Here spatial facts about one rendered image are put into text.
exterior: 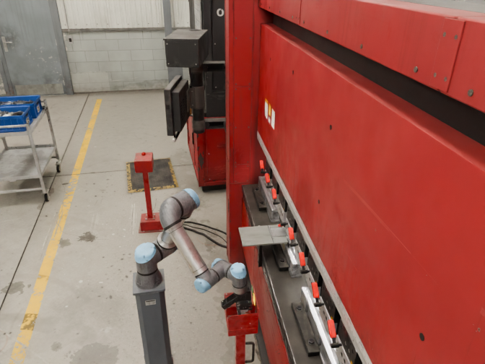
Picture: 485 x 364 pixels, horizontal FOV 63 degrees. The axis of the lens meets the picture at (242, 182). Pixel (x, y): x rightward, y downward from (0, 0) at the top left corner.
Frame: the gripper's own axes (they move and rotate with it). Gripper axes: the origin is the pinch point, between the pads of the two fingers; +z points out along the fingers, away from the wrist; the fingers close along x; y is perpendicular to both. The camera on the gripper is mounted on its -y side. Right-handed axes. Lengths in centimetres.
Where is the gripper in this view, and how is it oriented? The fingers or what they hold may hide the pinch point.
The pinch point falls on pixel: (239, 318)
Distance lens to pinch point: 224.2
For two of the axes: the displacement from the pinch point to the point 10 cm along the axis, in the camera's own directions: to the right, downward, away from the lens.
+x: -1.4, -4.7, 8.7
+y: 9.9, -1.3, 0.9
